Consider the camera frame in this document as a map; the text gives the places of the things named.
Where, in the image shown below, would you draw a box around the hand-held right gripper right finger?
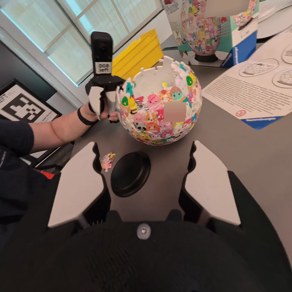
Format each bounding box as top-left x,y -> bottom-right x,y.
179,140 -> 241,226

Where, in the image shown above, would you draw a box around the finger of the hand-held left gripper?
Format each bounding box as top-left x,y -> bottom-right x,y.
115,85 -> 122,114
88,86 -> 102,121

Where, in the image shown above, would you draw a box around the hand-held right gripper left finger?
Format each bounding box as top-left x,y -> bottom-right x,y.
47,141 -> 111,228

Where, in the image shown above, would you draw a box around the joined puzzle pieces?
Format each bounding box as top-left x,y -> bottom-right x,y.
100,152 -> 116,172

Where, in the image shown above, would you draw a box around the colourful puzzle ball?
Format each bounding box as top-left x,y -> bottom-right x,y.
115,56 -> 203,146

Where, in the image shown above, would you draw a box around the black ball stand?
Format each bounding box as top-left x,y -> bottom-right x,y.
111,151 -> 151,198

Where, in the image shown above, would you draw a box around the person's left forearm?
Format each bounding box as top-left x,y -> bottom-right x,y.
28,107 -> 83,155

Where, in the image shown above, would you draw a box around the puzzle box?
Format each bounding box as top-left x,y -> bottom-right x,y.
161,0 -> 259,68

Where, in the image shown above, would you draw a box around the person's left hand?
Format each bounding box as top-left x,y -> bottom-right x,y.
81,103 -> 119,123

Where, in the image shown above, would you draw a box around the yellow plastic bin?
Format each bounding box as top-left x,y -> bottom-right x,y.
111,28 -> 163,81

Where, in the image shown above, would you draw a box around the window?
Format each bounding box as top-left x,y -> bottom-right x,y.
0,0 -> 163,87

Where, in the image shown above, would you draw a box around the person's dark clothing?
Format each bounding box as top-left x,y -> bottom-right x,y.
0,119 -> 62,228

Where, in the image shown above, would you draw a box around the framed marker sign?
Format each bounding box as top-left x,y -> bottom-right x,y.
0,78 -> 63,168

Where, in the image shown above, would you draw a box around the instruction leaflet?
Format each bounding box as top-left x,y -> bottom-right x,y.
201,30 -> 292,130

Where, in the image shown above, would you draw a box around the white tablet stand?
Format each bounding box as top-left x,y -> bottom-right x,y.
257,0 -> 292,39

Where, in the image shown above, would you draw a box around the black wrist strap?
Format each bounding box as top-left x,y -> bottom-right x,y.
77,106 -> 99,126

